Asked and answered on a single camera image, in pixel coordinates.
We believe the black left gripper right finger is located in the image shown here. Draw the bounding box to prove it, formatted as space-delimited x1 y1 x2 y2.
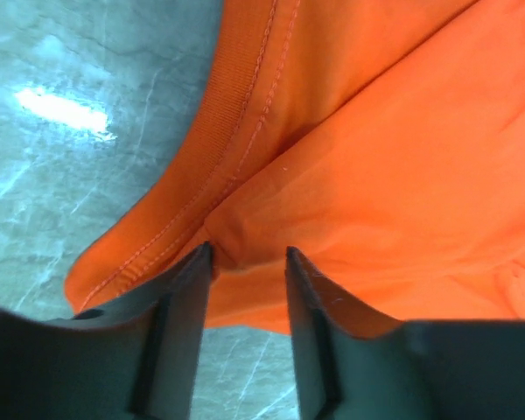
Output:
285 247 525 419

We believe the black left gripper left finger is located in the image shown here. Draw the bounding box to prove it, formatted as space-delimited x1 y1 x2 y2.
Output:
0 244 212 419

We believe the orange t-shirt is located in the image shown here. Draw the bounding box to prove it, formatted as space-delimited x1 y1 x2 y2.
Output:
65 1 525 333

